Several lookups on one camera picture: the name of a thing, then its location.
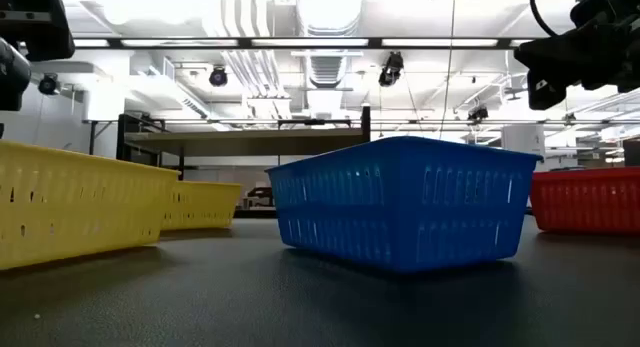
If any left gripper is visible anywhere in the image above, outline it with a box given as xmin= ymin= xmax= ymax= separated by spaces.
xmin=0 ymin=0 xmax=77 ymax=63

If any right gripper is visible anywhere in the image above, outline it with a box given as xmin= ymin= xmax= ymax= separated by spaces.
xmin=514 ymin=21 xmax=640 ymax=111

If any red plastic basket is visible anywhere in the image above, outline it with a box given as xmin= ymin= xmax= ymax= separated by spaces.
xmin=528 ymin=166 xmax=640 ymax=237

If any yellow plastic basket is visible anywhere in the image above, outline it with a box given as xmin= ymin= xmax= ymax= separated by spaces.
xmin=0 ymin=138 xmax=182 ymax=272
xmin=159 ymin=180 xmax=243 ymax=232

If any blue plastic basket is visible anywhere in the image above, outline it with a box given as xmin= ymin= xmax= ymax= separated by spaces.
xmin=264 ymin=135 xmax=545 ymax=274

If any white cabinet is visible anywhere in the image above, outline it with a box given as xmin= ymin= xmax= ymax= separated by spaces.
xmin=501 ymin=124 xmax=546 ymax=158

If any black linear ceiling light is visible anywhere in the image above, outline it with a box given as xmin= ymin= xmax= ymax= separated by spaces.
xmin=69 ymin=35 xmax=539 ymax=51

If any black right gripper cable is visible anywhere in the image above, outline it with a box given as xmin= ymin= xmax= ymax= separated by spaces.
xmin=528 ymin=0 xmax=560 ymax=38

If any wooden shelf black frame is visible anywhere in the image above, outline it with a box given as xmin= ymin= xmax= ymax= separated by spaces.
xmin=115 ymin=102 xmax=372 ymax=181

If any white ceiling air duct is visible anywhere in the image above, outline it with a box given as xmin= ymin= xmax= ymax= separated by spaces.
xmin=294 ymin=0 xmax=366 ymax=91

